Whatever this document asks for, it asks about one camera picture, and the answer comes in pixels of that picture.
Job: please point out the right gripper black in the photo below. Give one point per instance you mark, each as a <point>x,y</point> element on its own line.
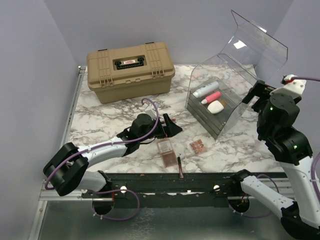
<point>256,90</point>

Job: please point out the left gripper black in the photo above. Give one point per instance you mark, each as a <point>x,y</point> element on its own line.
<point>171,128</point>

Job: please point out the clear acrylic makeup organizer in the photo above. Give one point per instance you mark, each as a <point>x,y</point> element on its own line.
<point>250,55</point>

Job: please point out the pink tube with white cap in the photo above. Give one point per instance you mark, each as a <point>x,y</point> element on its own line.
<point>211,98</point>

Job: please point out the white spray bottle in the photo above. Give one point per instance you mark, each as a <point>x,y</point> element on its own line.
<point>202,91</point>

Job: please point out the white egg-shaped sponge case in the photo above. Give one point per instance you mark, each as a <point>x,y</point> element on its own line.
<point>216,106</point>

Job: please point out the dark red lip pencil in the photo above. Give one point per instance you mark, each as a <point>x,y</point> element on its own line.
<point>180,167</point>

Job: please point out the tan plastic toolbox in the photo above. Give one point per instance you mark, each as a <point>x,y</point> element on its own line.
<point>130,72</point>

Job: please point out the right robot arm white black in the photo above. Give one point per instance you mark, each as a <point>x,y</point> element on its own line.
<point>277,111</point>

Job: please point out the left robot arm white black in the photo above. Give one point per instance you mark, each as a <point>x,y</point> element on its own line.
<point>68,169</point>

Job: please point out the labelled compact box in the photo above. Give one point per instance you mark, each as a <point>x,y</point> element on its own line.
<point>164,146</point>

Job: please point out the rose gold clear compact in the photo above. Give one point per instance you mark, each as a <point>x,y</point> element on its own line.
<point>169,159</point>

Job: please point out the orange eyeshadow palette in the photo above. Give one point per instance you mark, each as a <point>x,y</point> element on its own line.
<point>198,147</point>

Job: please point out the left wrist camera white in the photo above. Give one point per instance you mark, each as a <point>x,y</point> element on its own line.
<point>150,110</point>

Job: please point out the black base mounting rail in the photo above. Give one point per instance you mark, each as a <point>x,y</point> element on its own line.
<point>168,190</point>

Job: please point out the aluminium frame rail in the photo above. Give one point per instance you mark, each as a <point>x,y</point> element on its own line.
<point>73,104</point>

